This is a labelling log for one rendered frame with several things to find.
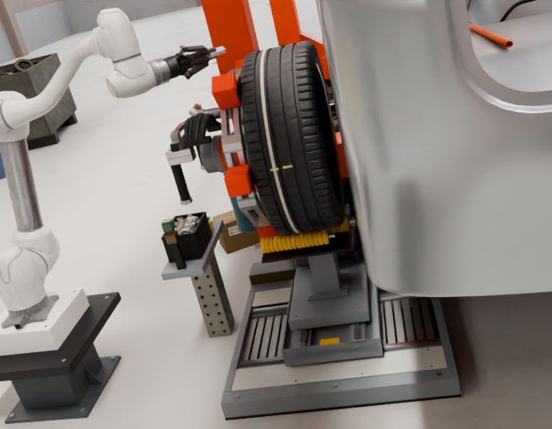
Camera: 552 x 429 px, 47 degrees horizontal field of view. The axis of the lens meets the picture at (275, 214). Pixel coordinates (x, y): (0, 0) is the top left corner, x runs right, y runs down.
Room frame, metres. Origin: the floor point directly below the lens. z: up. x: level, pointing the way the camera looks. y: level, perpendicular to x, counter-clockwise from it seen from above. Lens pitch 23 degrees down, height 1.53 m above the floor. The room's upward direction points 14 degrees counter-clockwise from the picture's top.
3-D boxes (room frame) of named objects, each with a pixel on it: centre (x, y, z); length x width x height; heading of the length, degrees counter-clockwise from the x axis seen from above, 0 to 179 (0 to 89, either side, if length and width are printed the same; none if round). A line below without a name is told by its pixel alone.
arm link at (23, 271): (2.25, 1.03, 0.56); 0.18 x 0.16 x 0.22; 173
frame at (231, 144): (2.20, 0.03, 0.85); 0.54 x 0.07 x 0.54; 168
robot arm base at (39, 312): (2.22, 1.04, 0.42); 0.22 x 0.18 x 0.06; 175
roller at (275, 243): (2.06, -0.05, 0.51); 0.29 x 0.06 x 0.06; 78
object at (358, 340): (2.12, -0.13, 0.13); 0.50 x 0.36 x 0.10; 168
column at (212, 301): (2.41, 0.35, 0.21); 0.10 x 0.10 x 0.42; 78
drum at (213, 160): (2.21, 0.10, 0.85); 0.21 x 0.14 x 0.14; 78
